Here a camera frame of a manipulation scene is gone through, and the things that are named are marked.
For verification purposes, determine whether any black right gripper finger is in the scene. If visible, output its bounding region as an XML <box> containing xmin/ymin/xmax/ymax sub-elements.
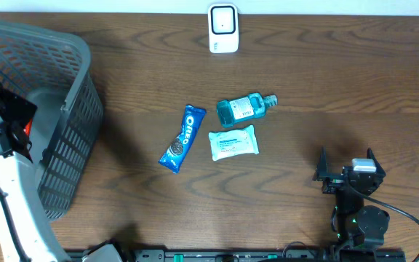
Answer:
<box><xmin>316</xmin><ymin>147</ymin><xmax>328</xmax><ymax>175</ymax></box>
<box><xmin>367</xmin><ymin>148</ymin><xmax>383</xmax><ymax>173</ymax></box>

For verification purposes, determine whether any red Nescafe stick packet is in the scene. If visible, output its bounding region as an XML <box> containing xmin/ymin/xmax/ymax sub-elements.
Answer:
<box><xmin>23</xmin><ymin>119</ymin><xmax>33</xmax><ymax>136</ymax></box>

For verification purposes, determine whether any blue mouthwash bottle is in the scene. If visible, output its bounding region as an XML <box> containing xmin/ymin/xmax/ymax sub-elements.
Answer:
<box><xmin>216</xmin><ymin>93</ymin><xmax>278</xmax><ymax>128</ymax></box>

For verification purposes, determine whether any white wet wipes pack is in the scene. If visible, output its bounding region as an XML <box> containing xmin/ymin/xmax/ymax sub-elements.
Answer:
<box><xmin>208</xmin><ymin>125</ymin><xmax>260</xmax><ymax>162</ymax></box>

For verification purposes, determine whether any blue Oreo cookie pack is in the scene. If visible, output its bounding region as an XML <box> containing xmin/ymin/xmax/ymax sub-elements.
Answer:
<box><xmin>159</xmin><ymin>105</ymin><xmax>207</xmax><ymax>173</ymax></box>

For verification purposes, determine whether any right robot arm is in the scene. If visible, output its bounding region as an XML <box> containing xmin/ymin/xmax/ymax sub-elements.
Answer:
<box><xmin>313</xmin><ymin>149</ymin><xmax>390</xmax><ymax>261</ymax></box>

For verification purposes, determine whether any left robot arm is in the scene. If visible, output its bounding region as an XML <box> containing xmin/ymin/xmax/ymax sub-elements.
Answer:
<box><xmin>0</xmin><ymin>73</ymin><xmax>103</xmax><ymax>261</ymax></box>

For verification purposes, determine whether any grey plastic shopping basket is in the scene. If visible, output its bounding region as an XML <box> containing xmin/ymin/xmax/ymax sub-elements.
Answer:
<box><xmin>0</xmin><ymin>21</ymin><xmax>104</xmax><ymax>221</ymax></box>

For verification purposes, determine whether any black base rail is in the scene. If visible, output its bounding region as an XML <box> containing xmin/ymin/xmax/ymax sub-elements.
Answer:
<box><xmin>124</xmin><ymin>248</ymin><xmax>406</xmax><ymax>262</ymax></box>

